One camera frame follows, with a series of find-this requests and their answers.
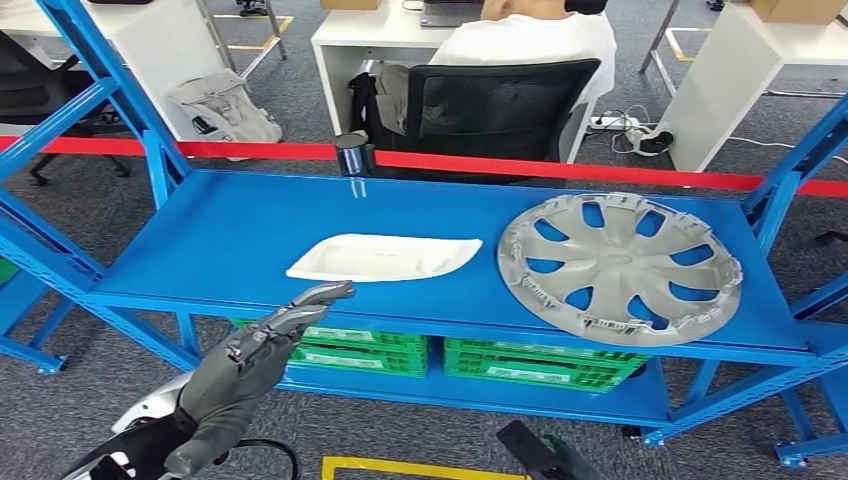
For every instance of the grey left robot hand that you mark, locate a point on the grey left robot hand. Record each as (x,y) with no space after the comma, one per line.
(232,391)

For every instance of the white plastic car part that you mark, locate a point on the white plastic car part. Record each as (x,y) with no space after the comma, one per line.
(384,258)

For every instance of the blue metal shelf rack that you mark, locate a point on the blue metal shelf rack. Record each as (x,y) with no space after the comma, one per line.
(818,391)
(26,305)
(218,245)

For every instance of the yellow floor tape square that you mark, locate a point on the yellow floor tape square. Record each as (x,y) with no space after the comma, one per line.
(424,468)

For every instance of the red barrier belt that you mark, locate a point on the red barrier belt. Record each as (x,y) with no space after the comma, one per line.
(563,171)
(252,150)

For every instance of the grey backpack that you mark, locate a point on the grey backpack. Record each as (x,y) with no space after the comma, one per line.
(222,109)

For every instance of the black bag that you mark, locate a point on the black bag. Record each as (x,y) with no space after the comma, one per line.
(361,99)

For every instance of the white desk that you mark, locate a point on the white desk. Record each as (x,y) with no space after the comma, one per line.
(358,40)
(729,66)
(159,53)

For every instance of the person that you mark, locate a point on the person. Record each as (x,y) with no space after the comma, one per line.
(523,40)
(253,8)

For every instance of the black mesh office chair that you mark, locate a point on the black mesh office chair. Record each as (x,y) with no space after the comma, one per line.
(503,106)

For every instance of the cardboard box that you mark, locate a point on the cardboard box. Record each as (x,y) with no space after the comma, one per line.
(351,3)
(795,10)

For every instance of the black plastic tube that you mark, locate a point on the black plastic tube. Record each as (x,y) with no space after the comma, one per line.
(637,371)

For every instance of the silver wheel hubcap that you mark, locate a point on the silver wheel hubcap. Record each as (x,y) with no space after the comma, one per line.
(619,265)

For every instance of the grey laptop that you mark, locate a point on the grey laptop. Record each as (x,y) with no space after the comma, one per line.
(450,12)

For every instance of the white power strip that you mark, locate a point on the white power strip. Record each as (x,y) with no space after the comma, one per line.
(613,123)

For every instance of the black power adapter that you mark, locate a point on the black power adapter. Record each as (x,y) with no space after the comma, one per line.
(656,142)

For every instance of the black chair base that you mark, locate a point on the black chair base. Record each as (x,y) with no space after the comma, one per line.
(833,236)

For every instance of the chrome barrier post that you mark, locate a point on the chrome barrier post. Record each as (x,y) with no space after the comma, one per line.
(352,158)

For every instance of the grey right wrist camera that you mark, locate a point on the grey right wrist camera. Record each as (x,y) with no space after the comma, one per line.
(526,447)

